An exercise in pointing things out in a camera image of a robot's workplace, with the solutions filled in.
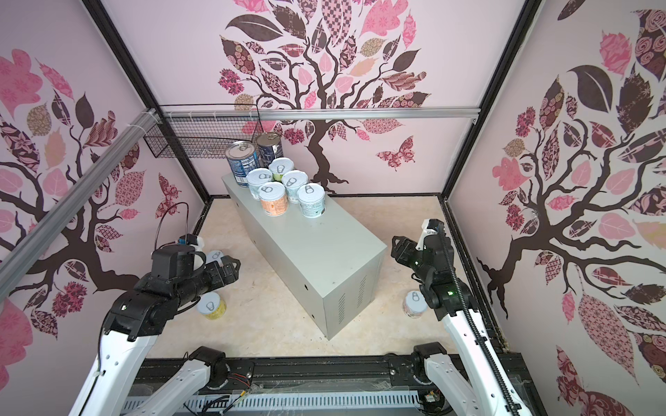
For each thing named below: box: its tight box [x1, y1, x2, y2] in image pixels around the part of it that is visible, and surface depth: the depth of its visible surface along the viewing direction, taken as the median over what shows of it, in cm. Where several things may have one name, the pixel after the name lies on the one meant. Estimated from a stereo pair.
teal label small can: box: [246, 168, 274, 202], surface depth 72 cm
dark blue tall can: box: [256, 131, 284, 169], surface depth 76 cm
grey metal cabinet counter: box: [221, 174, 388, 341], surface depth 64 cm
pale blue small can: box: [297, 182, 327, 219], surface depth 67 cm
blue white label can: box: [224, 140, 260, 189], surface depth 72 cm
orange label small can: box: [258, 181, 289, 218], surface depth 68 cm
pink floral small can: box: [402, 290, 428, 319], surface depth 84 cm
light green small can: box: [268, 157, 294, 182], surface depth 74 cm
